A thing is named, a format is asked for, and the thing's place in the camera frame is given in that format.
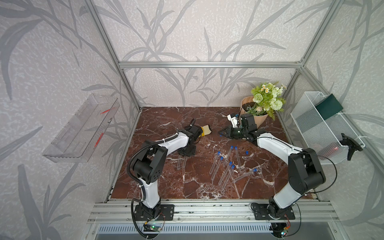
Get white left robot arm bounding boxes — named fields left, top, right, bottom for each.
left=127, top=123, right=203, bottom=210

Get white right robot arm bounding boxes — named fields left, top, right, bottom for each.
left=220, top=114, right=326, bottom=211

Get beige flower pot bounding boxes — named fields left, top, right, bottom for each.
left=240, top=96, right=268, bottom=128

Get green white artificial flowers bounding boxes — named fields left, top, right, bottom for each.
left=251, top=82, right=287, bottom=120

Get dark green card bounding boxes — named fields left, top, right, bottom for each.
left=315, top=94, right=344, bottom=120

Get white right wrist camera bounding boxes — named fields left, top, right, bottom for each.
left=227, top=113, right=241, bottom=128

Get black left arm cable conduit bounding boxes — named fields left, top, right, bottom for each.
left=126, top=133, right=179, bottom=188

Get white wire mesh basket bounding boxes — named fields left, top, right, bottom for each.
left=291, top=92, right=366, bottom=165

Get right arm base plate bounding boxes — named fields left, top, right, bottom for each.
left=251, top=203, right=296, bottom=220

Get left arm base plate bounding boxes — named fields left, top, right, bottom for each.
left=133, top=204, right=175, bottom=221

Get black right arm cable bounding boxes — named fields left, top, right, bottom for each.
left=257, top=136, right=338, bottom=194

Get aluminium front rail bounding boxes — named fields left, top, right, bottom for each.
left=87, top=199, right=340, bottom=224

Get clear acrylic wall shelf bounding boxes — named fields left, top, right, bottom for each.
left=43, top=94, right=120, bottom=163

